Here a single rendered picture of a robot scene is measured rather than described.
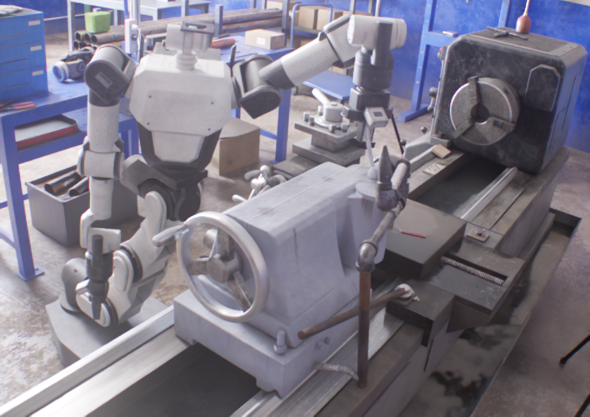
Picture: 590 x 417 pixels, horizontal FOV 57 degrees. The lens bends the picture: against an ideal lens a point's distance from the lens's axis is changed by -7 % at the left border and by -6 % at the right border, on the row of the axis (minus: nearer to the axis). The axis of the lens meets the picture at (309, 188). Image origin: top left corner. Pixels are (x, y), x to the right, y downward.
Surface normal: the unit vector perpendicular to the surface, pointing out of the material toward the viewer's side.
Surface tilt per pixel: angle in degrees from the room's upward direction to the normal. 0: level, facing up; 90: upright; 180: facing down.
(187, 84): 50
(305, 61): 87
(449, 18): 90
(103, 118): 95
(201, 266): 86
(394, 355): 0
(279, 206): 0
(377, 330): 0
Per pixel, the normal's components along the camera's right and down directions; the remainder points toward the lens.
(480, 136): -0.58, 0.31
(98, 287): 0.18, 0.33
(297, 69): -0.15, 0.36
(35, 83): 0.81, 0.32
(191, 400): 0.02, -0.78
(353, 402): 0.09, -0.90
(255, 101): 0.20, 0.81
